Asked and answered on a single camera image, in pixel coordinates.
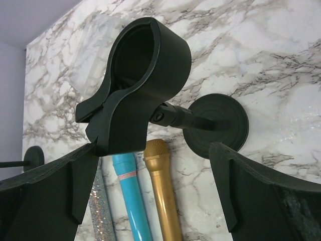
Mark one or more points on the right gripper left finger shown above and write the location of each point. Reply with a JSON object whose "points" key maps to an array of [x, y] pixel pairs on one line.
{"points": [[49, 202]]}

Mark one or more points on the gold microphone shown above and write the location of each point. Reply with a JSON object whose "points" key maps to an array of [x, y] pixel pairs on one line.
{"points": [[157, 161]]}

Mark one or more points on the black stand holding silver microphone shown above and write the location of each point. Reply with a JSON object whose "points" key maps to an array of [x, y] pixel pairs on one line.
{"points": [[147, 66]]}

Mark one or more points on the black blue-microphone desk stand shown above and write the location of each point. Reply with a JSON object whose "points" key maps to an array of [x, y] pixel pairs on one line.
{"points": [[33, 158]]}

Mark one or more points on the silver mesh head microphone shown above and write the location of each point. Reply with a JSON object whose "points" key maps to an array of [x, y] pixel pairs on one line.
{"points": [[100, 212]]}

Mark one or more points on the blue microphone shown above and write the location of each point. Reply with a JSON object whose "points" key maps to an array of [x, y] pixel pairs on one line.
{"points": [[125, 168]]}

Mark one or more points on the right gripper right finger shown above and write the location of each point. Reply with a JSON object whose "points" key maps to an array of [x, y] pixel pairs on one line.
{"points": [[260, 203]]}

